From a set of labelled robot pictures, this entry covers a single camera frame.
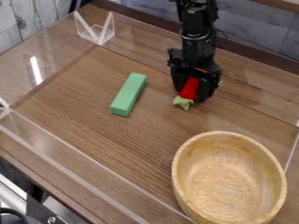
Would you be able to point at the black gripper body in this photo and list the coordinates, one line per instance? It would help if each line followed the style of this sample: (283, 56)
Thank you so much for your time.
(196, 67)

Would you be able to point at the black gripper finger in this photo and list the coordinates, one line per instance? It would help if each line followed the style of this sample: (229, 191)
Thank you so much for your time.
(179, 78)
(208, 84)

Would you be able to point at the red plush strawberry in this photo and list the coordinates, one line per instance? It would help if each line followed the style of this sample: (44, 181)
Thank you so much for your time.
(187, 95)

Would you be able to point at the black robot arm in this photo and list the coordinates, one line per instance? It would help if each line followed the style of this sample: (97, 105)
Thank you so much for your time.
(197, 15)

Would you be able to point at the green foam block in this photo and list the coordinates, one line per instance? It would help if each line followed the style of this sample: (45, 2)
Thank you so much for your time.
(126, 95)

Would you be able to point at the wooden bowl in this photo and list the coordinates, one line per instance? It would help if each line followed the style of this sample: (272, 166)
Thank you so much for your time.
(227, 179)

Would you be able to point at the clear acrylic enclosure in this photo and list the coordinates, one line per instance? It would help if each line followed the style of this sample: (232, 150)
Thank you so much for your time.
(102, 163)

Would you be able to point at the grey metal table frame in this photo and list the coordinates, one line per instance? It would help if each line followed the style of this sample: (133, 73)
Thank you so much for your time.
(34, 205)

